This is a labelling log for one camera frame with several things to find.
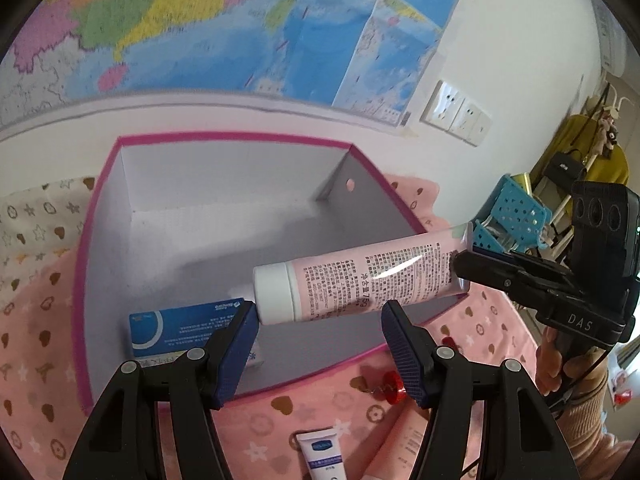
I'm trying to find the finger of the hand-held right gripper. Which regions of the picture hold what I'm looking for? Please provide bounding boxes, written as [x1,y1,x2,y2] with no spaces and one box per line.
[471,244,572,275]
[451,250,582,312]

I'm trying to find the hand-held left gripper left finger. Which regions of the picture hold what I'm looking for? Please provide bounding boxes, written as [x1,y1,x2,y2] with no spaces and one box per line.
[62,300,261,480]

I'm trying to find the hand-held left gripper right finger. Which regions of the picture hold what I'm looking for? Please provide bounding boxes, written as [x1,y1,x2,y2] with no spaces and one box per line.
[381,300,583,480]

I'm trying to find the red plastic item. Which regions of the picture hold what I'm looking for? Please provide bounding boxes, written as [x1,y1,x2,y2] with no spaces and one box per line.
[366,336,460,407]

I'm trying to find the pink tube with white cap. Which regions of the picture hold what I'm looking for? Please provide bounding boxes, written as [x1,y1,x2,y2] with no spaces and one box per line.
[252,222,476,326]

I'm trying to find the large peach tube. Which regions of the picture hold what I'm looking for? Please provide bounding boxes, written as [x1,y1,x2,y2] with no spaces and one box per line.
[389,409,437,480]

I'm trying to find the pink cardboard box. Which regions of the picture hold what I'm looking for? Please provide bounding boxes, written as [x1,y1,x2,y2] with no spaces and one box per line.
[70,130,471,411]

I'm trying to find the person's right forearm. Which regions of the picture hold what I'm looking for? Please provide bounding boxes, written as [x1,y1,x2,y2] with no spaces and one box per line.
[549,360,640,480]

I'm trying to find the person's right hand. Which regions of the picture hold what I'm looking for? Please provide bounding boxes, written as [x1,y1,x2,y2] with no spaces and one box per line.
[534,327,608,397]

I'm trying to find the blue perforated plastic basket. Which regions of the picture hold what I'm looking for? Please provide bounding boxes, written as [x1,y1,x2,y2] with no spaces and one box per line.
[472,174,553,257]

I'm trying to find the blue medicine box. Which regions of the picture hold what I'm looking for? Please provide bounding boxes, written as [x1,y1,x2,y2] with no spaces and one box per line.
[129,297,263,373]

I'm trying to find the black bag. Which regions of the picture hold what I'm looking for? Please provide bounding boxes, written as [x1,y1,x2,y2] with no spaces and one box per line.
[545,150,589,187]

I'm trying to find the yellow garment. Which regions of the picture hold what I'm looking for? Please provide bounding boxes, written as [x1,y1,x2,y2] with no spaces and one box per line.
[530,112,631,221]

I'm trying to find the small white tube blue label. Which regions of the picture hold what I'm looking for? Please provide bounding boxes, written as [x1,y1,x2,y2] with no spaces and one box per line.
[292,427,346,480]

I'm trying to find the white coat rack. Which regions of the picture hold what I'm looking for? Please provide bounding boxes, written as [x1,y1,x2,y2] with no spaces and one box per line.
[564,79,632,223]

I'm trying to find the white bag with red print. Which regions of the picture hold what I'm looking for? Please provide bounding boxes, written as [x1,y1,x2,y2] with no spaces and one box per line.
[610,370,639,409]

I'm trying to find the pink printed cloth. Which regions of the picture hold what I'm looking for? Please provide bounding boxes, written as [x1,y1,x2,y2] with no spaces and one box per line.
[0,170,551,480]

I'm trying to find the white air conditioner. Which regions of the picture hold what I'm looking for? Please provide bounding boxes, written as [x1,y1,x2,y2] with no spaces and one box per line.
[590,0,632,77]

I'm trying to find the white wall switch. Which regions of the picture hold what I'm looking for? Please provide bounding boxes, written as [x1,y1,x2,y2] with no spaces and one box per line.
[472,112,494,147]

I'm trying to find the white wall socket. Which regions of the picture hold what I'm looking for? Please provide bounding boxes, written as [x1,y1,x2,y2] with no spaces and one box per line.
[420,80,463,128]
[450,97,484,138]

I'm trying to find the wall map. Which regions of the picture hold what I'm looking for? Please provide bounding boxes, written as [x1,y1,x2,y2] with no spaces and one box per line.
[0,0,476,133]

